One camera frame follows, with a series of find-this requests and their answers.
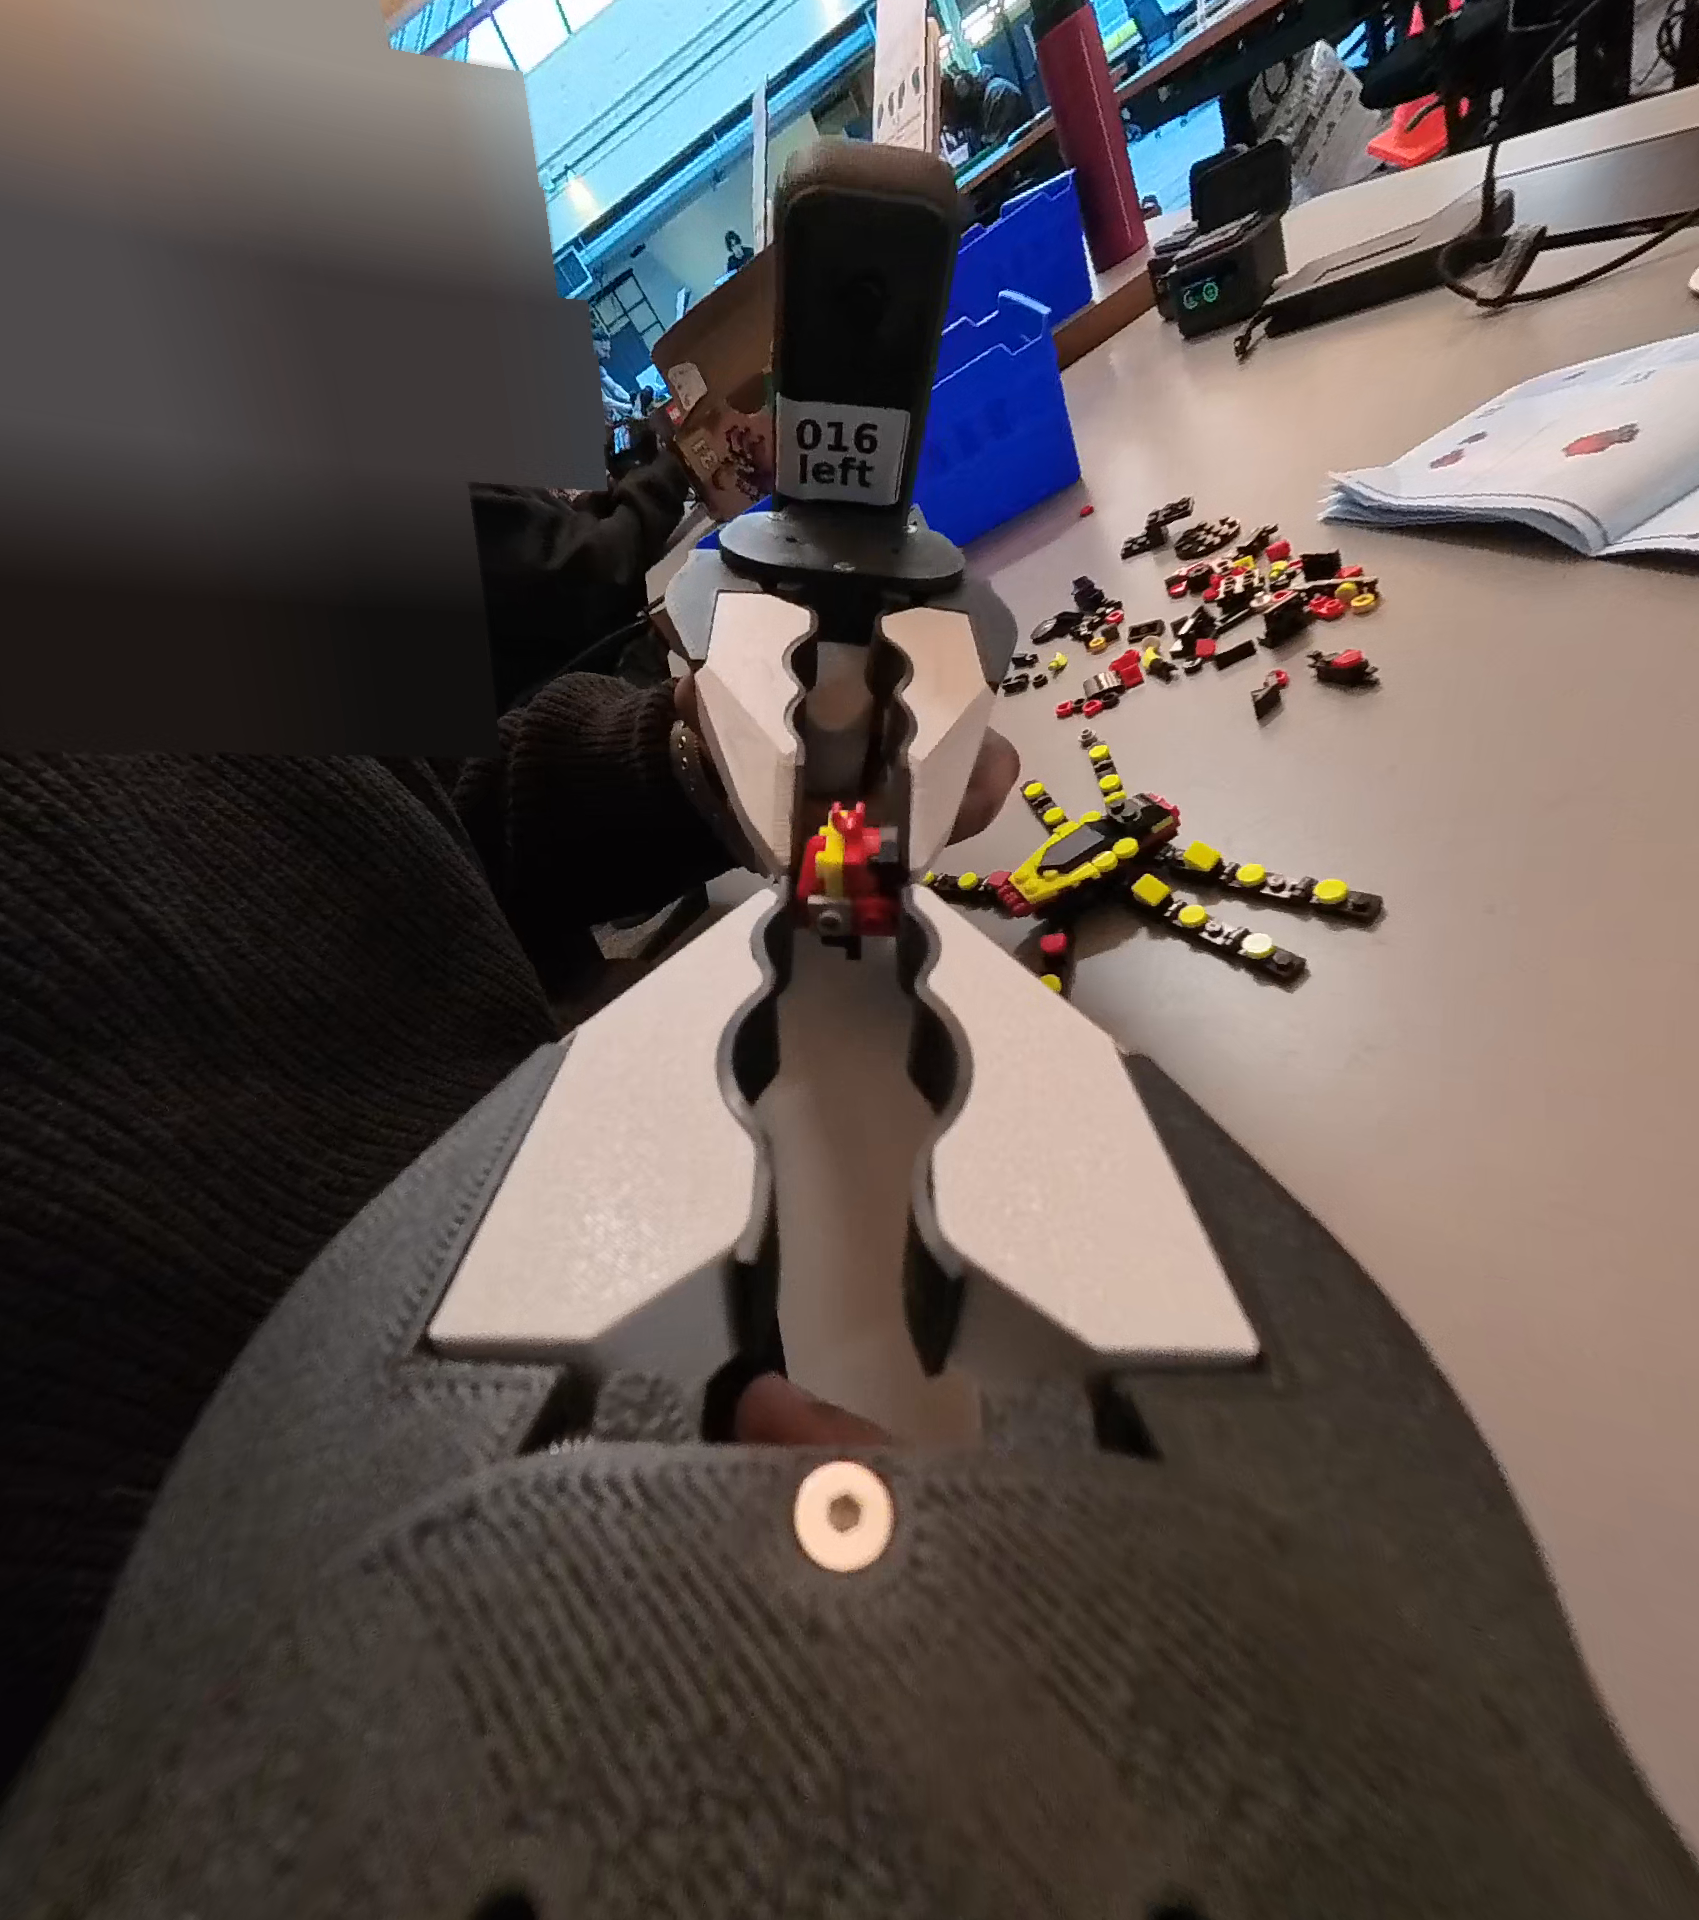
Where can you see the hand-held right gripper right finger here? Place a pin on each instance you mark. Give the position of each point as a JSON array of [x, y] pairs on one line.
[[1073, 1200]]

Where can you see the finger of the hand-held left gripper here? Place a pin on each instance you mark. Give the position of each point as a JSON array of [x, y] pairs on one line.
[[946, 705], [743, 705]]

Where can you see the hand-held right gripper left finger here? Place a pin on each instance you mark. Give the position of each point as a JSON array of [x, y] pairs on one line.
[[611, 1200]]

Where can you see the red yellow lego assembly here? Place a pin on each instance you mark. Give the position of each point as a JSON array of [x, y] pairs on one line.
[[852, 876]]

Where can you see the black yellow lego spider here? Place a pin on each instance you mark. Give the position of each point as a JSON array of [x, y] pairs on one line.
[[1089, 863]]

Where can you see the pile of lego pieces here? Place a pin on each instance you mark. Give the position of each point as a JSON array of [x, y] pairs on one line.
[[1247, 588]]

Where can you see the lego instruction booklet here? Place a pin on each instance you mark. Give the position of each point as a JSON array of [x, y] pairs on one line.
[[1614, 452]]

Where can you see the cardboard lego box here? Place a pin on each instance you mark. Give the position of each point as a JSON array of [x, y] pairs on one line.
[[707, 360]]

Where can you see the person's left hand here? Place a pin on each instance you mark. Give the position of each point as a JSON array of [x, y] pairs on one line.
[[994, 781]]

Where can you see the metal mesh wristwatch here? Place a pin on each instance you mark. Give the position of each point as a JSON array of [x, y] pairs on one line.
[[692, 781]]

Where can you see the blue plastic bin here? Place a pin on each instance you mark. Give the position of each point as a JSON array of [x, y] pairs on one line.
[[999, 436], [1046, 238]]

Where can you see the wooden sign board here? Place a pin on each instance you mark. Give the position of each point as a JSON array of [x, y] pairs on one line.
[[907, 76]]

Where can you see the red bottle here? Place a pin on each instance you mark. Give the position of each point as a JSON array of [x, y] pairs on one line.
[[1089, 135]]

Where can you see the black charger case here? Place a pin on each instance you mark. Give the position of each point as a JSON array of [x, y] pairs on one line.
[[1234, 256]]

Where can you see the person's black knit sweater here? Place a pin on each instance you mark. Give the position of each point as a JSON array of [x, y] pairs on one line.
[[115, 1127]]

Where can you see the black flat device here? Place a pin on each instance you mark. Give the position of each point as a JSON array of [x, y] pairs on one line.
[[1368, 272]]

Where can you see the orange black object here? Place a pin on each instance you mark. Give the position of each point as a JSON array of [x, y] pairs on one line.
[[1407, 135]]

